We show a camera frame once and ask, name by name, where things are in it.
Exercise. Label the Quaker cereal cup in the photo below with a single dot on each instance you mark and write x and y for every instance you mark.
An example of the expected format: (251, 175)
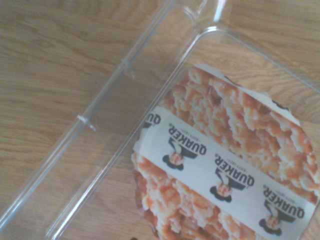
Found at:
(225, 125)

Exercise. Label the clear rectangular plastic container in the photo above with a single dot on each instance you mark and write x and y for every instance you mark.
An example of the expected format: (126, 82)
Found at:
(120, 100)

